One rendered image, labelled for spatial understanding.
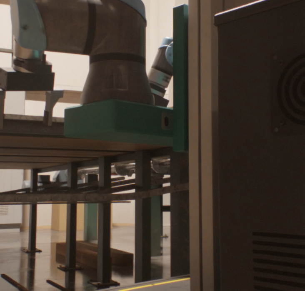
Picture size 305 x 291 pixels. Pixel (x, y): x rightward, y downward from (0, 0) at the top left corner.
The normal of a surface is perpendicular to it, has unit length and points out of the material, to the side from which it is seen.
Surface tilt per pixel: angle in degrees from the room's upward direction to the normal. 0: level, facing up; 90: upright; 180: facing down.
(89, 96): 90
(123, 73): 72
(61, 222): 89
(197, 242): 90
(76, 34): 125
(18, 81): 113
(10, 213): 90
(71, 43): 145
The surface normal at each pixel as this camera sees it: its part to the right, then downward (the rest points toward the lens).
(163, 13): -0.90, -0.04
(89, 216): 0.43, -0.08
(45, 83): 0.60, 0.32
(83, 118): -0.71, -0.07
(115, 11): 0.27, -0.25
